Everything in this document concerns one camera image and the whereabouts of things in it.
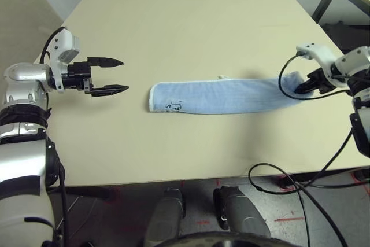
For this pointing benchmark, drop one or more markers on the grey robot foot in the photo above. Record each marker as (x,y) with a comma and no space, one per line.
(166,218)
(240,215)

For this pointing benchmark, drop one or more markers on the dark robot torso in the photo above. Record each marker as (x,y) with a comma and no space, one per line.
(228,242)

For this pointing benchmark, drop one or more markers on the black table base bar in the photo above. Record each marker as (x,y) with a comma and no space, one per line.
(332,174)

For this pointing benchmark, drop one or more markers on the grey robot right foot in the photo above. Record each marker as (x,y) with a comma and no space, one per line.
(240,215)

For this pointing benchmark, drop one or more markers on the grey robot left foot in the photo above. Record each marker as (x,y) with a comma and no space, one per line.
(166,218)

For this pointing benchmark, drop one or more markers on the blue towel with white edge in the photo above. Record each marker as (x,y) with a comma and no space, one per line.
(216,96)

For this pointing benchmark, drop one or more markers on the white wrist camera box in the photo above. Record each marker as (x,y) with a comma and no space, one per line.
(62,44)
(318,51)

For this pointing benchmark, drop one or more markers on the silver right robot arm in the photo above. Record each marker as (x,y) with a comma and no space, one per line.
(357,62)

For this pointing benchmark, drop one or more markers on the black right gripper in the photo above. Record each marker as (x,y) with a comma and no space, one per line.
(321,80)

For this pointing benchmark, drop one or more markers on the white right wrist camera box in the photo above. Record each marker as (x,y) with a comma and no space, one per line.
(318,51)

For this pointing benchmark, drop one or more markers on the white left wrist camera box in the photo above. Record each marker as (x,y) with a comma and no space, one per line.
(62,44)

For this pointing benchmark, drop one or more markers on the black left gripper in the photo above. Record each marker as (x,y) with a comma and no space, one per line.
(76,73)

